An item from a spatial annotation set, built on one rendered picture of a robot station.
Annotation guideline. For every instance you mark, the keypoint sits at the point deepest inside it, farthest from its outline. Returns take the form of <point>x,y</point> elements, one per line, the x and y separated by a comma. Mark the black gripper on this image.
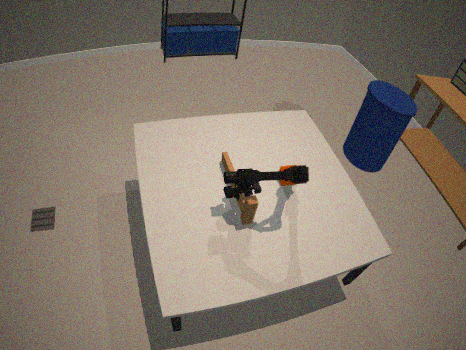
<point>247,190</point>

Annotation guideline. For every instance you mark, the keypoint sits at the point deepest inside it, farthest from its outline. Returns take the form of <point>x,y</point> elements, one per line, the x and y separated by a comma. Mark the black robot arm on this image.
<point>297,174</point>

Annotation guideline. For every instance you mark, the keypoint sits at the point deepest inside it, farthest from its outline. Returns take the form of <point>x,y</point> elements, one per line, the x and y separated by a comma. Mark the wooden post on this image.
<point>249,209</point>

